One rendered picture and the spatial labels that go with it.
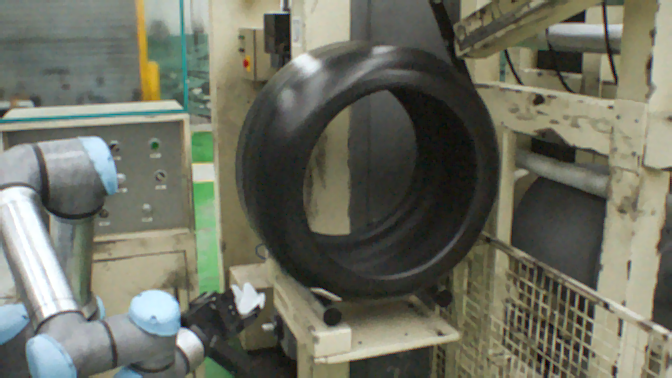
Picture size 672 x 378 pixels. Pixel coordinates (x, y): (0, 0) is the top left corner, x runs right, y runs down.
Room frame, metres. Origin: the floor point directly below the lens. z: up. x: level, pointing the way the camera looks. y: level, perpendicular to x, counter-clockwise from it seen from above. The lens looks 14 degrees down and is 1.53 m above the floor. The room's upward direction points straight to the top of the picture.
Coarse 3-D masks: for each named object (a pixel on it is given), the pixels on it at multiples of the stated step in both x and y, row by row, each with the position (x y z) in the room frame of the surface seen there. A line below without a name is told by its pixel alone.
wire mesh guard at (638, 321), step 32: (480, 256) 1.63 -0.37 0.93; (512, 256) 1.48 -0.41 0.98; (480, 288) 1.62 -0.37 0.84; (576, 288) 1.26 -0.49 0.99; (448, 320) 1.77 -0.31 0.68; (512, 320) 1.48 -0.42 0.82; (640, 320) 1.09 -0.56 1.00; (448, 352) 1.76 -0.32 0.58; (480, 352) 1.60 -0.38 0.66; (576, 352) 1.25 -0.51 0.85
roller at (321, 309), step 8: (304, 288) 1.46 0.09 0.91; (304, 296) 1.45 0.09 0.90; (312, 296) 1.41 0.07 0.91; (320, 296) 1.39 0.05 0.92; (312, 304) 1.39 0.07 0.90; (320, 304) 1.36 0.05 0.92; (328, 304) 1.35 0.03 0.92; (320, 312) 1.34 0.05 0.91; (328, 312) 1.32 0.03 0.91; (336, 312) 1.33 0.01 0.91; (328, 320) 1.32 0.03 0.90; (336, 320) 1.33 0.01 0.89
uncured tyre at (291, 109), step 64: (320, 64) 1.37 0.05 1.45; (384, 64) 1.36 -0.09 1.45; (448, 64) 1.45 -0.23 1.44; (256, 128) 1.38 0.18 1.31; (320, 128) 1.30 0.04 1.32; (448, 128) 1.69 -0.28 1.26; (256, 192) 1.31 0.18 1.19; (448, 192) 1.67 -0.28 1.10; (320, 256) 1.30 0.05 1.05; (384, 256) 1.63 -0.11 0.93; (448, 256) 1.41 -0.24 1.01
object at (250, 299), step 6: (246, 288) 1.15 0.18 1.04; (252, 288) 1.16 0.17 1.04; (246, 294) 1.14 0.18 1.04; (252, 294) 1.15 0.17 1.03; (246, 300) 1.13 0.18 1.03; (252, 300) 1.15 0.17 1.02; (258, 300) 1.16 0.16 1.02; (264, 300) 1.17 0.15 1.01; (240, 306) 1.11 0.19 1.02; (246, 306) 1.13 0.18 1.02; (252, 306) 1.13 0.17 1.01; (240, 312) 1.11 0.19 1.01; (246, 312) 1.11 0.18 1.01
